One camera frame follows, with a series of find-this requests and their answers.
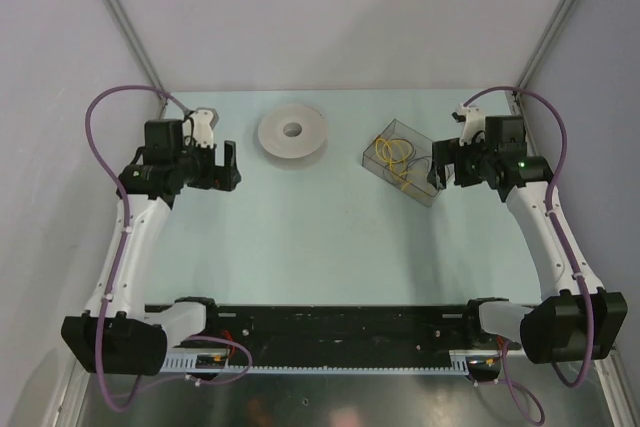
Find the clear plastic box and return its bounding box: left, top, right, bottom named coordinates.
left=361, top=119, right=439, bottom=208

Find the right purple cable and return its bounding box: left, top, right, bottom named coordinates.
left=462, top=85, right=597, bottom=424

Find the aluminium frame post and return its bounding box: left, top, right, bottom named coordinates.
left=102, top=0, right=164, bottom=90
left=516, top=0, right=580, bottom=89

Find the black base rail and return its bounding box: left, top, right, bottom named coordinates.
left=173, top=299, right=502, bottom=373

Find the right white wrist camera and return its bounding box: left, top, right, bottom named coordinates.
left=452, top=104, right=486, bottom=146

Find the right aluminium frame post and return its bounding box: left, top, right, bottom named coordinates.
left=516, top=0, right=580, bottom=89

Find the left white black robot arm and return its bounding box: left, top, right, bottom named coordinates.
left=61, top=108, right=241, bottom=376

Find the white plastic spool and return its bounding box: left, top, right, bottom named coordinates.
left=257, top=104, right=328, bottom=159

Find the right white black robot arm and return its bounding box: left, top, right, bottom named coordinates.
left=428, top=107, right=628, bottom=364

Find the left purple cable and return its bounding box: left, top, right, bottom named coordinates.
left=85, top=84, right=253, bottom=413

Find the white slotted cable duct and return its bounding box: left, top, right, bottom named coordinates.
left=162, top=349, right=474, bottom=376

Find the yellow cable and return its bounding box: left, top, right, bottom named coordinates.
left=374, top=134, right=430, bottom=198

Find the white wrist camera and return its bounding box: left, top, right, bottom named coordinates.
left=190, top=108, right=219, bottom=149
left=452, top=104, right=486, bottom=146

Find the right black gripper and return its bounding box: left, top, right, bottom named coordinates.
left=426, top=133, right=496, bottom=190

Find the left aluminium frame post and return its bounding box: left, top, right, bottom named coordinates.
left=102, top=0, right=164, bottom=90

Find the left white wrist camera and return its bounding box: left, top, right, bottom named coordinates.
left=190, top=108, right=219, bottom=149

